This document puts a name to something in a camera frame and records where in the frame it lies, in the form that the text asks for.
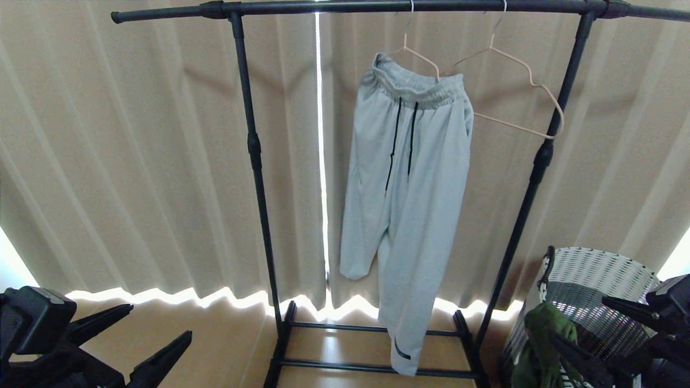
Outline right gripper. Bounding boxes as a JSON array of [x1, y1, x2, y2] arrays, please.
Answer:
[[548, 295, 690, 388]]

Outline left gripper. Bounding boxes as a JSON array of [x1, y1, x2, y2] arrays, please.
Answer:
[[0, 303, 193, 388]]

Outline green garment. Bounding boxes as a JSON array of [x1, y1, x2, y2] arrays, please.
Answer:
[[511, 302, 585, 388]]

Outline pale grey pants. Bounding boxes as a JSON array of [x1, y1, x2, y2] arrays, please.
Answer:
[[339, 52, 475, 377]]

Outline pink clothes hanger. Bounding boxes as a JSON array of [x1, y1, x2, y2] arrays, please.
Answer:
[[442, 0, 565, 140], [392, 0, 441, 81]]

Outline white laundry basket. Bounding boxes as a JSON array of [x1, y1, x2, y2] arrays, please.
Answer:
[[499, 246, 663, 388]]

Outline black clothes rack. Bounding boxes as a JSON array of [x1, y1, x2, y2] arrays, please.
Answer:
[[111, 0, 690, 388]]

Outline beige curtain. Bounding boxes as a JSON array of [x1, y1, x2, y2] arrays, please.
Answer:
[[0, 0, 690, 324]]

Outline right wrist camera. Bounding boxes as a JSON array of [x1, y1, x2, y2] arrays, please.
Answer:
[[646, 274, 690, 324]]

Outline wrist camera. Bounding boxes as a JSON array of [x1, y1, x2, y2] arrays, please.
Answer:
[[0, 287, 77, 361], [646, 274, 690, 324]]

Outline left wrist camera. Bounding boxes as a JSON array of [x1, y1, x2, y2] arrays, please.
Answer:
[[0, 287, 77, 361]]

